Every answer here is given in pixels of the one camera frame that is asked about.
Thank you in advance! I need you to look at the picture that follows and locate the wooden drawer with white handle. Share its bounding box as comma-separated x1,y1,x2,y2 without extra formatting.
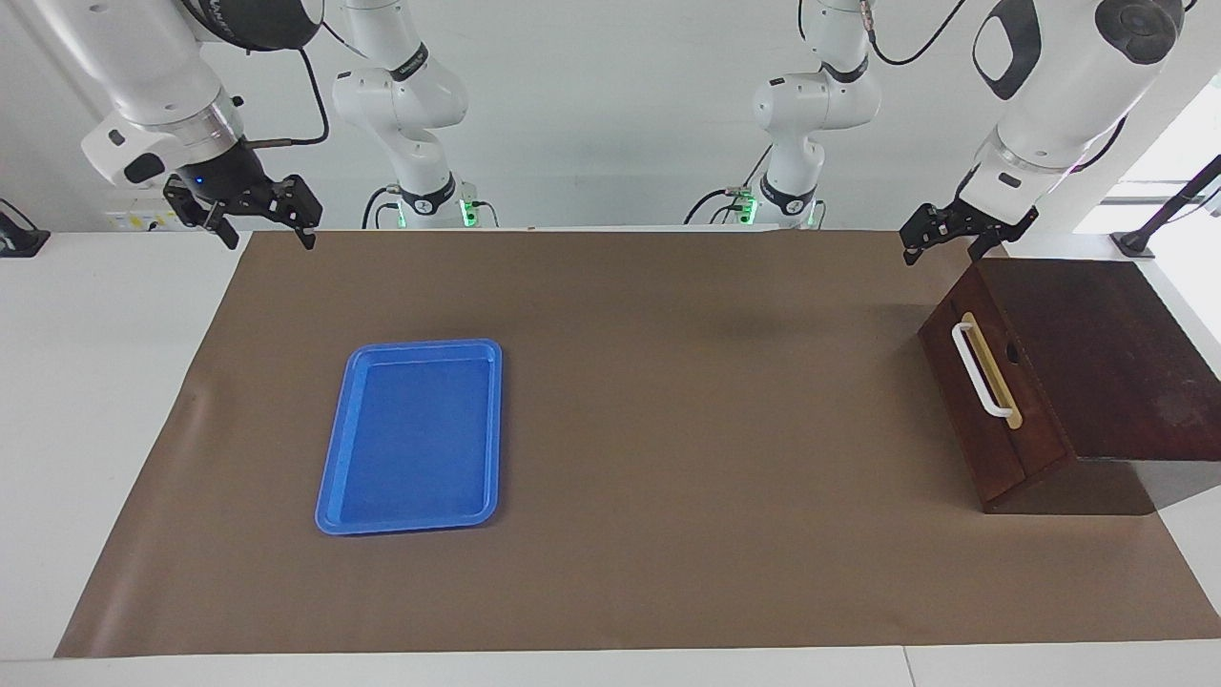
918,264,1077,508

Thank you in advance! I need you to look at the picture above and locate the black stand arm with base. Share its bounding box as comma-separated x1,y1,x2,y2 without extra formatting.
1111,155,1221,260

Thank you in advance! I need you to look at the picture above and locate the dark wooden drawer cabinet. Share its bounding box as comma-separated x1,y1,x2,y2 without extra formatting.
973,258,1221,516

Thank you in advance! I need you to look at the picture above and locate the blue plastic tray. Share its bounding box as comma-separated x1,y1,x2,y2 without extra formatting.
315,339,504,536

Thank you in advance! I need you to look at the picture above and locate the brown table mat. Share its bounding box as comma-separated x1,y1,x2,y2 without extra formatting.
54,227,1221,659

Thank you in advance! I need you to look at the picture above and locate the black right arm base cable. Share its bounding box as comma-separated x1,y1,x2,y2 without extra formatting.
361,186,404,230

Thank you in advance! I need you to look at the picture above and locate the black arm base cable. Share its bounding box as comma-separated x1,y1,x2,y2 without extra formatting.
683,143,776,226
361,186,404,230

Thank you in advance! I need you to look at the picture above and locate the white wall outlet box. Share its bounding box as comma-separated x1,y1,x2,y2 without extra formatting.
103,206,182,232

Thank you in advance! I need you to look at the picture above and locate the black right arm wrist cable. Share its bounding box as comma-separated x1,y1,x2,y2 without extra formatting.
243,46,331,150

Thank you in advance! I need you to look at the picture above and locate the black arm wrist cable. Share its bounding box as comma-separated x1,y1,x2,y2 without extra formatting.
861,0,970,68
243,46,331,150

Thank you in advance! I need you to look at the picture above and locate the black left arm wrist cable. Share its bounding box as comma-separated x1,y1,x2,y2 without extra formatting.
861,0,970,68

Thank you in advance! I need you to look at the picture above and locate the black left arm base cable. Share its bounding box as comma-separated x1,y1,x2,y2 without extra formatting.
683,143,776,226

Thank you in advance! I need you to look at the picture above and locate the black table clamp mount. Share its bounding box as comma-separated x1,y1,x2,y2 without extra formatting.
0,198,51,259

